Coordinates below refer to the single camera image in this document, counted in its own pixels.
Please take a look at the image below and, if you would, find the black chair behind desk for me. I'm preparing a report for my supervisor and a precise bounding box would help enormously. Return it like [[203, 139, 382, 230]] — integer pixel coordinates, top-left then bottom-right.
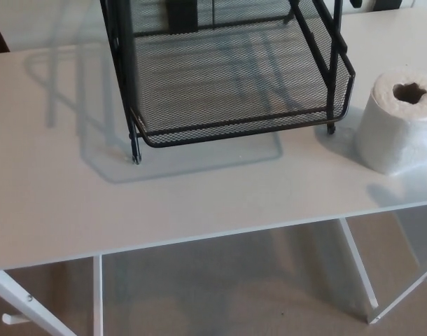
[[349, 0, 413, 11]]

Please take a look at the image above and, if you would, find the black mesh file tray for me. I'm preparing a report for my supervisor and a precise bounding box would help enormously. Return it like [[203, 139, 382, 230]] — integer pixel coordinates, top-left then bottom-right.
[[99, 0, 357, 166]]

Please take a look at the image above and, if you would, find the white toilet paper roll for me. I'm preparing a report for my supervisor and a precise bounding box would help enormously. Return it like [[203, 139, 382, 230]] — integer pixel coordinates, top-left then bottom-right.
[[353, 69, 427, 176]]

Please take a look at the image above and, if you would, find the white desk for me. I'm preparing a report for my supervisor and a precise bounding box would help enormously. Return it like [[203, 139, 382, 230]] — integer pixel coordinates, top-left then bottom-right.
[[0, 9, 427, 336]]

